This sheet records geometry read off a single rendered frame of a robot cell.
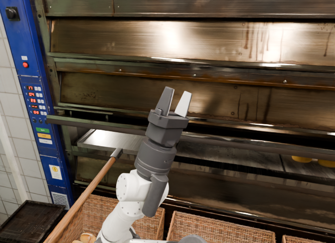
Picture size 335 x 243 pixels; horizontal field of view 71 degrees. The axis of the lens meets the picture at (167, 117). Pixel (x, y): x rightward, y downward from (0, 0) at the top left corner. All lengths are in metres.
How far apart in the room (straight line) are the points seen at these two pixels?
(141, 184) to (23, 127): 1.22
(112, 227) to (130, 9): 0.85
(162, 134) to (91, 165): 1.07
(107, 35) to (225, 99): 0.61
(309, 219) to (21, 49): 1.68
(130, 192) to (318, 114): 0.85
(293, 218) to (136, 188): 1.02
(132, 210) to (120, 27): 0.79
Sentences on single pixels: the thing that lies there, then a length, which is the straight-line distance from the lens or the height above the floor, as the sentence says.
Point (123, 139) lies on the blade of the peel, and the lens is 1.48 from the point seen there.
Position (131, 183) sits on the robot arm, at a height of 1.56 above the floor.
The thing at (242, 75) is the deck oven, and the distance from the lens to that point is 1.05.
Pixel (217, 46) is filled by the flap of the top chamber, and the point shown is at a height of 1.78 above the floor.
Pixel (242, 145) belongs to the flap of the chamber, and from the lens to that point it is 1.01.
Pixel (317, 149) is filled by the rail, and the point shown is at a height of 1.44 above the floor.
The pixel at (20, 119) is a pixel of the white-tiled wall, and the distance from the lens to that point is 1.68.
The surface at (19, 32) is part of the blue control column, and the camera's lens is 1.41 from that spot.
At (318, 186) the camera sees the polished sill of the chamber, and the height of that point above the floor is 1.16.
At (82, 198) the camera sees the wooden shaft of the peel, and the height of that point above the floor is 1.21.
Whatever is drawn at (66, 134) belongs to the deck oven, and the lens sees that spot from 1.50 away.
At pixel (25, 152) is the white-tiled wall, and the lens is 1.81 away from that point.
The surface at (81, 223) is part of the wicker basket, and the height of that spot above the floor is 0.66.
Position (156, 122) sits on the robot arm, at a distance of 0.50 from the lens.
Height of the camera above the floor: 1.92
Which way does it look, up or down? 25 degrees down
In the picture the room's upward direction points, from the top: straight up
